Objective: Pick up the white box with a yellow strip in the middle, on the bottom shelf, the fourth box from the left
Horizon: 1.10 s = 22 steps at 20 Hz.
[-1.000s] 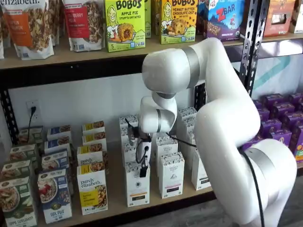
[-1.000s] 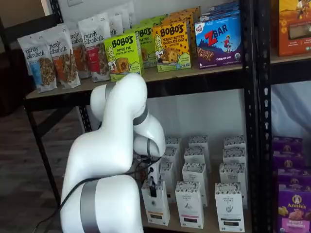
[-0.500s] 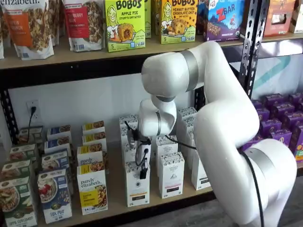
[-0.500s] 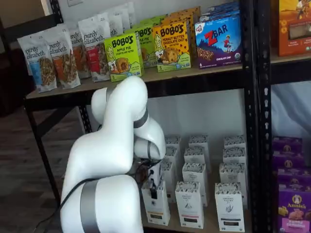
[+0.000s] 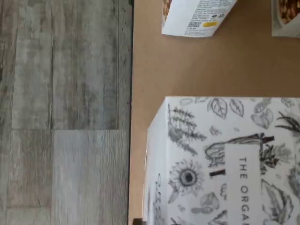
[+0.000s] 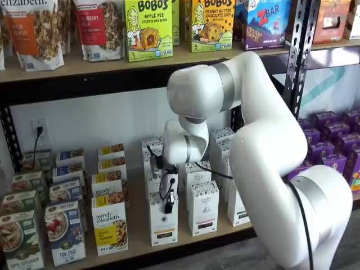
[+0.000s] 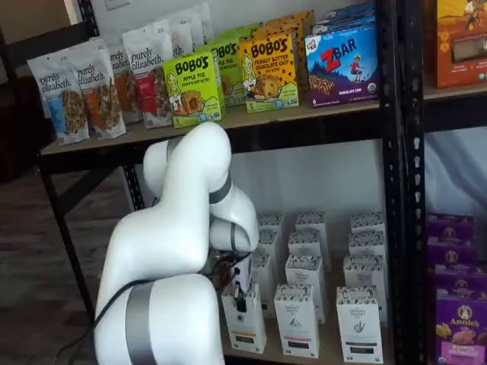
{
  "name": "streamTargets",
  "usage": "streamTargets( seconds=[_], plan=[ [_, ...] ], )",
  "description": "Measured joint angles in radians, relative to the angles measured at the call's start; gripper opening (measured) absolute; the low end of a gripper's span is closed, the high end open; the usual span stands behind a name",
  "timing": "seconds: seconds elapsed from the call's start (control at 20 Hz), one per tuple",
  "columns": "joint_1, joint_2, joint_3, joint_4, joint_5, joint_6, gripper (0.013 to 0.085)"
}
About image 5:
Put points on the white tea box yellow strip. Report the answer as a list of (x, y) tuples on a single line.
[(211, 140)]

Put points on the white yellow purely elizabeth box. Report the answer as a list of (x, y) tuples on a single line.
[(288, 18), (199, 18)]

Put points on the black metal rack wooden shelves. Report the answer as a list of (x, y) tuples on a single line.
[(199, 65)]

